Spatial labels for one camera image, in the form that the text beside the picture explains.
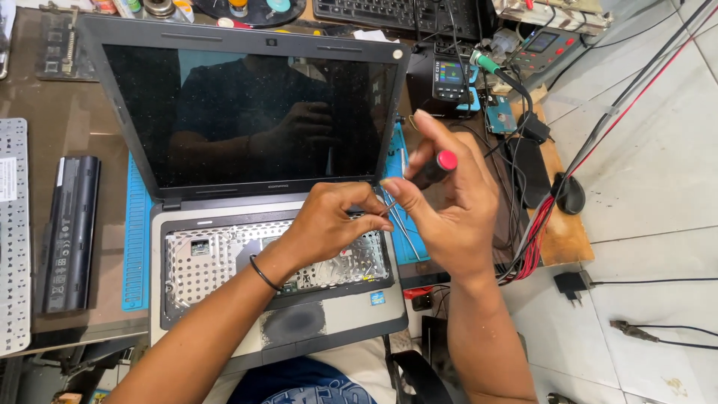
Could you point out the person's right hand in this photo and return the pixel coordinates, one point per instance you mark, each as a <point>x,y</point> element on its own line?
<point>465,213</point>

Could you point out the person's left hand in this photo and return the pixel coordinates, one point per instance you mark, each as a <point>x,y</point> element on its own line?
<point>319,230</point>

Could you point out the black screwdriver with red cap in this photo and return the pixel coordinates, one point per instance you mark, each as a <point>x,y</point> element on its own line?
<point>432,171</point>

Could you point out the metal tweezers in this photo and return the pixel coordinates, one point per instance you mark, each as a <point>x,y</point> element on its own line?
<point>408,234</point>

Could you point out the black wristband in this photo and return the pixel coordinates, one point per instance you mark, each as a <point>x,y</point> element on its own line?
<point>262,276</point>

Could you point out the black flat pouch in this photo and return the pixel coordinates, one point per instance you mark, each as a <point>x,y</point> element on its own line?
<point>530,174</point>

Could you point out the small red black device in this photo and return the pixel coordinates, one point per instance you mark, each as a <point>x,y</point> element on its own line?
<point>418,297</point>

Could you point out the bare hard drive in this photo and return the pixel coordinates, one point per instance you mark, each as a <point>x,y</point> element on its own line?
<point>500,115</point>

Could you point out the wooden board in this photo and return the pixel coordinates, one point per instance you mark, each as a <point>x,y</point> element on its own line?
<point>566,241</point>

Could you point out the small black power brick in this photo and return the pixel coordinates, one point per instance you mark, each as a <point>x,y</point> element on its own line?
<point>533,128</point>

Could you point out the black plug adapter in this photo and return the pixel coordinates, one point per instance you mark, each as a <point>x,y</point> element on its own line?
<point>571,283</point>

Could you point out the black soldering station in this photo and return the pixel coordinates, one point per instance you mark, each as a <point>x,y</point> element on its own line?
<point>429,84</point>

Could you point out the grey black opened laptop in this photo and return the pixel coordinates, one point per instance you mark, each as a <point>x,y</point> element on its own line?
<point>252,112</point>

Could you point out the person's white blue clothing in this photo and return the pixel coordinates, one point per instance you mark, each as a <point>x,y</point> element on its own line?
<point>314,381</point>

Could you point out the grey bench power supply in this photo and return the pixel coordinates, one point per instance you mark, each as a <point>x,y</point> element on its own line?
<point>544,50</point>

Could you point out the blue silicone repair mat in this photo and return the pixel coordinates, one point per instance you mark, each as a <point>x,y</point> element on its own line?
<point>136,252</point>

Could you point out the black desktop keyboard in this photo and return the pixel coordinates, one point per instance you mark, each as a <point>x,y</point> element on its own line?
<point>387,14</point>

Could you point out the camouflage patterned box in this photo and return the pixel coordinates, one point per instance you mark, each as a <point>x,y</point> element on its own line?
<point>555,17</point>

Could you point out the black round tray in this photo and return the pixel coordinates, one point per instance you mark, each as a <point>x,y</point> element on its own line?
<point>255,17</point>

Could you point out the black laptop battery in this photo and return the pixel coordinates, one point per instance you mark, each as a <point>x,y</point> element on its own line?
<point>67,235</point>

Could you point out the removed laptop keyboard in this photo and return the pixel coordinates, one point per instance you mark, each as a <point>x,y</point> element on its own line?
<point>14,252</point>

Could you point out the dark circuit board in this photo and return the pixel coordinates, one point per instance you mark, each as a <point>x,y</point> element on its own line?
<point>61,50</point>

